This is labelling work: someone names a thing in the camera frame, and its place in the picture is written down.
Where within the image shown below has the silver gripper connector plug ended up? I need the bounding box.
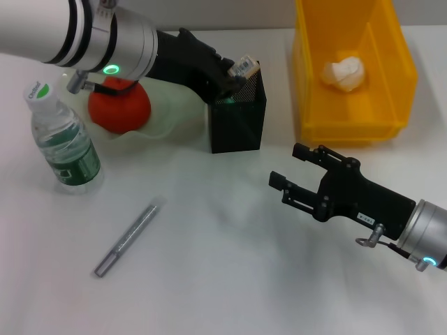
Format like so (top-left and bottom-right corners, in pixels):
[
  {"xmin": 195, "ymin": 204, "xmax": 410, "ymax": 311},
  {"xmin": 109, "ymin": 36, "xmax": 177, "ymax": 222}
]
[
  {"xmin": 355, "ymin": 223, "xmax": 386, "ymax": 248},
  {"xmin": 66, "ymin": 69, "xmax": 95, "ymax": 94}
]

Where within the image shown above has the beige eraser with barcode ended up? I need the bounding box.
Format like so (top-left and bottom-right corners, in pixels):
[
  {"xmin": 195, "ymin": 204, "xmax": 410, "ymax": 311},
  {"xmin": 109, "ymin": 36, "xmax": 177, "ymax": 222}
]
[{"xmin": 228, "ymin": 53, "xmax": 256, "ymax": 78}]

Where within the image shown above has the grey right gripper cable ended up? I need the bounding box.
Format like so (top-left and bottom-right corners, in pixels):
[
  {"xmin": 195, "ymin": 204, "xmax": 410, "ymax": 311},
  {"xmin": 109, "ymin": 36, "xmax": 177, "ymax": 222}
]
[{"xmin": 379, "ymin": 239, "xmax": 431, "ymax": 272}]

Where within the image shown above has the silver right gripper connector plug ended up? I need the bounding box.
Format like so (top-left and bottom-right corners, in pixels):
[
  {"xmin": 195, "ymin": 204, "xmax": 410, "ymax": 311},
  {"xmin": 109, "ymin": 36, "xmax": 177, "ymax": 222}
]
[{"xmin": 355, "ymin": 223, "xmax": 386, "ymax": 248}]

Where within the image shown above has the clear green-label water bottle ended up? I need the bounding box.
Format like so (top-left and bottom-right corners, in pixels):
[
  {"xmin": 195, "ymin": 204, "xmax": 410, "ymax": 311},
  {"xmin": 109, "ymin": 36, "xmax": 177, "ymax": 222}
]
[{"xmin": 23, "ymin": 80, "xmax": 105, "ymax": 195}]

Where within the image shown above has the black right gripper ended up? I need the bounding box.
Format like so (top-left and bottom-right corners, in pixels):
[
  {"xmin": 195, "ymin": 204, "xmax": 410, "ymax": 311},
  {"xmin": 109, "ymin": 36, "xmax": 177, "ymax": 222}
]
[{"xmin": 268, "ymin": 142, "xmax": 417, "ymax": 241}]

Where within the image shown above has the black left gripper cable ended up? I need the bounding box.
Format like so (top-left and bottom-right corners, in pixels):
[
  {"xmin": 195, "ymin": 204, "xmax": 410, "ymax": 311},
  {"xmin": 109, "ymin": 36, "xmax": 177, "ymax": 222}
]
[{"xmin": 85, "ymin": 79, "xmax": 140, "ymax": 96}]

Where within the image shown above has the pale green glass fruit plate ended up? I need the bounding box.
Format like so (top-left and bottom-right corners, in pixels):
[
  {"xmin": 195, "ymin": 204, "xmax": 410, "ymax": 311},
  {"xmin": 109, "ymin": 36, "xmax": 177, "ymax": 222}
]
[{"xmin": 58, "ymin": 68, "xmax": 207, "ymax": 144}]

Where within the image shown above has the white paper ball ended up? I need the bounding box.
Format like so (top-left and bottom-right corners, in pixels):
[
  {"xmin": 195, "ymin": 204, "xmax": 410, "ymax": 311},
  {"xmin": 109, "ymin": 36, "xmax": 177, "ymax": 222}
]
[{"xmin": 320, "ymin": 55, "xmax": 367, "ymax": 94}]

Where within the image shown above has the black mesh pen holder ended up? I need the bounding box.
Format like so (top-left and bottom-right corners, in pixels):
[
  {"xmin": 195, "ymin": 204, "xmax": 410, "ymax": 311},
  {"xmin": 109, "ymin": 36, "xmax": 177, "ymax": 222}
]
[{"xmin": 208, "ymin": 59, "xmax": 268, "ymax": 154}]

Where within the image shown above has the grey pen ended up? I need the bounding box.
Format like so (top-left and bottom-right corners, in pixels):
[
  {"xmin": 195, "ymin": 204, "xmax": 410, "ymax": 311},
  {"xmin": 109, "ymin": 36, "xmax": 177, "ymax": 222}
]
[{"xmin": 93, "ymin": 195, "xmax": 167, "ymax": 279}]

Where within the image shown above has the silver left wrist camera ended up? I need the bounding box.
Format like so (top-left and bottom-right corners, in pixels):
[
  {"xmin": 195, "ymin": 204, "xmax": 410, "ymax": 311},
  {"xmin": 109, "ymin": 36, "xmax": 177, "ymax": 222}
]
[{"xmin": 96, "ymin": 0, "xmax": 118, "ymax": 18}]

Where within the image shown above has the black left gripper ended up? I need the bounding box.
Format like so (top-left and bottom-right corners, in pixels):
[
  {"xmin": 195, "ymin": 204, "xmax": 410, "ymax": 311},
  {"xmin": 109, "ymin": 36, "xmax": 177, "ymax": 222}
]
[{"xmin": 147, "ymin": 27, "xmax": 246, "ymax": 105}]

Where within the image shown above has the orange fruit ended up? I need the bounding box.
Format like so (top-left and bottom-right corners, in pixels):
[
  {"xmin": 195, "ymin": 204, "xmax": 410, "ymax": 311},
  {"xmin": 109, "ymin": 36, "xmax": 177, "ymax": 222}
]
[{"xmin": 87, "ymin": 77, "xmax": 152, "ymax": 134}]

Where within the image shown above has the yellow plastic bin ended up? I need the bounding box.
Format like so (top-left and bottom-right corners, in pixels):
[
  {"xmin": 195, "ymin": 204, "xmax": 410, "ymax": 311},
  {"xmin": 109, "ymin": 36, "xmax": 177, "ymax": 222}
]
[{"xmin": 292, "ymin": 0, "xmax": 419, "ymax": 147}]

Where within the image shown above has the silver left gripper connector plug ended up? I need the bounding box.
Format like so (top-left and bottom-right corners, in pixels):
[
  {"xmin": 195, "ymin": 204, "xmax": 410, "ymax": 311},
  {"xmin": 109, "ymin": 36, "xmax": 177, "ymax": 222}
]
[{"xmin": 66, "ymin": 69, "xmax": 95, "ymax": 94}]

